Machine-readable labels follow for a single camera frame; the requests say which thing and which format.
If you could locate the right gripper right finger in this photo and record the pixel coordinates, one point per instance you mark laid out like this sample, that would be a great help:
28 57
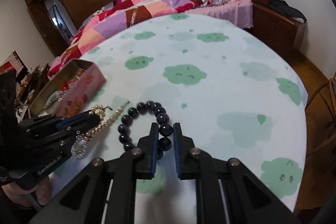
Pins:
226 191

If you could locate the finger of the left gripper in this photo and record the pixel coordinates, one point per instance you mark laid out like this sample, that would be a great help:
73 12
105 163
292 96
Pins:
74 131
84 118

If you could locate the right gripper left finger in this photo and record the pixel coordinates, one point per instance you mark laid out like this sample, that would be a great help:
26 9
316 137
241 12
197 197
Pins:
104 191

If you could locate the person's left hand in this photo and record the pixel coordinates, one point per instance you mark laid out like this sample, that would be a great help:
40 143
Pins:
16 194

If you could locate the pink metal tin box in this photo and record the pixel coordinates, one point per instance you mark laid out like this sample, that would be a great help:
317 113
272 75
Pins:
69 91

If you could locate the red knot charm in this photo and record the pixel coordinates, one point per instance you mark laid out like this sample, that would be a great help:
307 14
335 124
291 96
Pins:
67 84

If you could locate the wooden tv cabinet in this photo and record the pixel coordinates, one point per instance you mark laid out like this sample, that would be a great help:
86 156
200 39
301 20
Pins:
29 88

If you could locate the television with reflection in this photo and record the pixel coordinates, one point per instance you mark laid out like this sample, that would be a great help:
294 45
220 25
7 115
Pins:
14 63

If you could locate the white green cloud tablecloth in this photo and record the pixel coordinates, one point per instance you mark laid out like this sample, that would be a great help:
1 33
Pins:
232 94

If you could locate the patchwork pink red quilt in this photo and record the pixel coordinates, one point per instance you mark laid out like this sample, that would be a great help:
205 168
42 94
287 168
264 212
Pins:
123 15

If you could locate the wooden nightstand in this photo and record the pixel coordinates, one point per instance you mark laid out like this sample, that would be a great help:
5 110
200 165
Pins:
281 34

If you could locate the pink bed sheet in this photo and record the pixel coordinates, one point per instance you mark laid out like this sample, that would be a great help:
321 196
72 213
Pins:
238 12

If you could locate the wooden bed with headboard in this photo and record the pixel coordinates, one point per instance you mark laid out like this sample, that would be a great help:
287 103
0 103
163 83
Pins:
122 14

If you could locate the dark clothes on nightstand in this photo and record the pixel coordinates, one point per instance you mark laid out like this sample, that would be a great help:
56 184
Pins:
284 9

